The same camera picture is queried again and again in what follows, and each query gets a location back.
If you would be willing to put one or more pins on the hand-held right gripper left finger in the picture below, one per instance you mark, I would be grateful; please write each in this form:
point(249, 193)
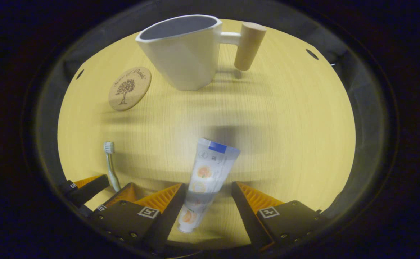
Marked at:
point(168, 223)

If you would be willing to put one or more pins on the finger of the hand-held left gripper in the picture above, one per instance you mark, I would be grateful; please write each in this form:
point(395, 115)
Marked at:
point(125, 194)
point(91, 190)

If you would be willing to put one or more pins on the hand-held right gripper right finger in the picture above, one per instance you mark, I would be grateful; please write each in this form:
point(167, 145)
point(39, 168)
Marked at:
point(247, 221)

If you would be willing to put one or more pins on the pale green toothbrush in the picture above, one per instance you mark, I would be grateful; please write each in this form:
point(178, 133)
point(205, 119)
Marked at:
point(111, 169)

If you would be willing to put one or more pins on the white toothpaste tube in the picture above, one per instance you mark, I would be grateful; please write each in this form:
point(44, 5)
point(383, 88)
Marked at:
point(210, 169)

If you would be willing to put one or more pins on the round cork coaster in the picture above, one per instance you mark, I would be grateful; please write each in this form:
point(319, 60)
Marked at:
point(130, 88)

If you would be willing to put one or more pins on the light wooden desktop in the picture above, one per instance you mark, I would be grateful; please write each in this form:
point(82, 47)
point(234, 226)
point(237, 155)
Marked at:
point(267, 136)

